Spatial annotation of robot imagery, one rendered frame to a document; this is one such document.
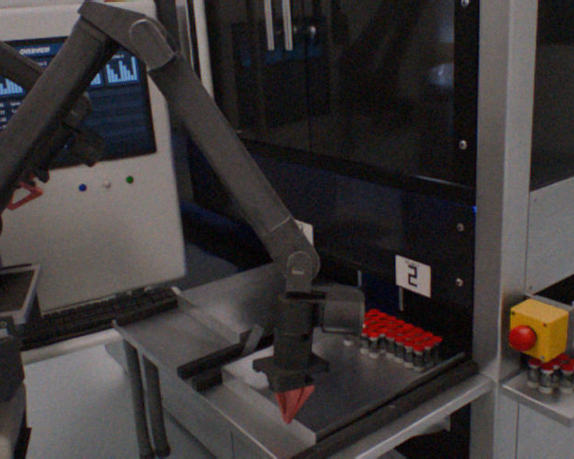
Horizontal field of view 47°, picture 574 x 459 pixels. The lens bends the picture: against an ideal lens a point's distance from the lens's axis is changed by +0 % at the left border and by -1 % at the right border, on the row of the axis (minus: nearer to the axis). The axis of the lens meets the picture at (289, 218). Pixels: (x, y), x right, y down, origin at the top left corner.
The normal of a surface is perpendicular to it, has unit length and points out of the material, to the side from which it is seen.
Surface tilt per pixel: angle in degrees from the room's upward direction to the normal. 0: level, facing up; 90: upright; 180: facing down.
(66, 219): 90
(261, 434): 0
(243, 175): 73
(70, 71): 77
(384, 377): 0
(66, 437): 0
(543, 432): 90
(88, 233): 90
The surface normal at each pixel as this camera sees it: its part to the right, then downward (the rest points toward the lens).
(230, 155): 0.05, 0.00
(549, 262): 0.60, 0.21
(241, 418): -0.07, -0.95
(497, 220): -0.80, 0.23
